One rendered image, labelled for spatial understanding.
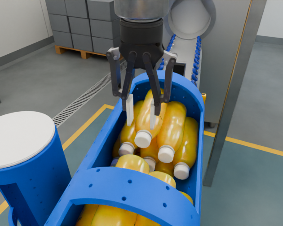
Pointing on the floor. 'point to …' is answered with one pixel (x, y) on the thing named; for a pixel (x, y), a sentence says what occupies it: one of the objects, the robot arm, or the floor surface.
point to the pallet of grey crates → (84, 26)
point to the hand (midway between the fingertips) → (141, 112)
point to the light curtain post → (235, 84)
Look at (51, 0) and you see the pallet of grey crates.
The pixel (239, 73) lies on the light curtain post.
